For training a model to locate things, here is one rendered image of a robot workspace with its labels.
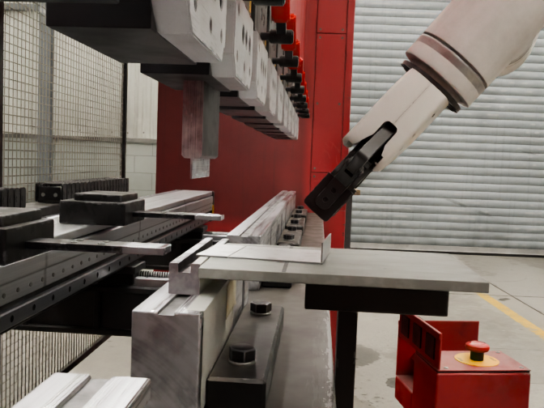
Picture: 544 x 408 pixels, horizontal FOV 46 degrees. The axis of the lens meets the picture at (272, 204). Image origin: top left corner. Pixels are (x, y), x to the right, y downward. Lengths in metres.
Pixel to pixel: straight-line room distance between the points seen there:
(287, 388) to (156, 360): 0.15
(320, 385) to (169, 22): 0.41
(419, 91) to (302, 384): 0.31
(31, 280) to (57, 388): 0.50
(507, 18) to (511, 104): 7.91
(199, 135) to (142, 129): 7.62
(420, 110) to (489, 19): 0.10
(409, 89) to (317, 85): 2.22
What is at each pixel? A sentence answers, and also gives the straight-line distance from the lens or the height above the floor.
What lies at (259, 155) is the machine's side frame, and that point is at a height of 1.12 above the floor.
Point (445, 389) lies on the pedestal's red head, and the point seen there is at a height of 0.75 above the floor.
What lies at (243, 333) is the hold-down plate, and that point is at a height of 0.90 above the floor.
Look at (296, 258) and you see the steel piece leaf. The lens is 0.66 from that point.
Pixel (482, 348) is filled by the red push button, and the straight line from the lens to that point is 1.14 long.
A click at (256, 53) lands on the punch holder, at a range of 0.78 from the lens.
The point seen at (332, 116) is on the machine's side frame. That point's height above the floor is 1.30.
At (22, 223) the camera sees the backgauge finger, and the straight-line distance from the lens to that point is 0.75.
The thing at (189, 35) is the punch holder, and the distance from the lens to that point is 0.40.
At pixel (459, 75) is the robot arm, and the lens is 0.64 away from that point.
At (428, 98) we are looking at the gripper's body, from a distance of 0.63.
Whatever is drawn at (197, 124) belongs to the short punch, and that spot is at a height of 1.13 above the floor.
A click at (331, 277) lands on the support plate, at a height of 1.00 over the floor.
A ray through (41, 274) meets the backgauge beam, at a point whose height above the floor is 0.94.
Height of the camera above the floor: 1.10
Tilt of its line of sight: 4 degrees down
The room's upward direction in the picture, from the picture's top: 2 degrees clockwise
